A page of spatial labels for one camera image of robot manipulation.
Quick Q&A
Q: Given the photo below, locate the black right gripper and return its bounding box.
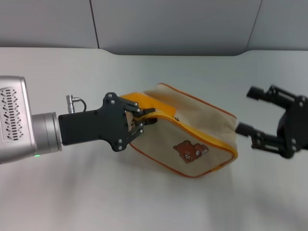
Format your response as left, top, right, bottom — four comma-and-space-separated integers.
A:
235, 84, 308, 159

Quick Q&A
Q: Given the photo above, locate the pale backdrop panel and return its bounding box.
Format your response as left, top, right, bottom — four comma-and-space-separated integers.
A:
0, 0, 101, 50
245, 0, 308, 51
89, 0, 263, 56

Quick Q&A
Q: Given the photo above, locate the beige food bag orange trim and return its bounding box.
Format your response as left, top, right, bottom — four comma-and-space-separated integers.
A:
119, 83, 239, 179

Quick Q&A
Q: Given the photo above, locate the left gripper connector cable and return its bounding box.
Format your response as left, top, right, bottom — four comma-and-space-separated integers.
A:
66, 95, 87, 113

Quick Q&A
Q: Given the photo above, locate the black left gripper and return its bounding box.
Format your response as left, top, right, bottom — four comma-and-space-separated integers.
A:
58, 92, 158, 153

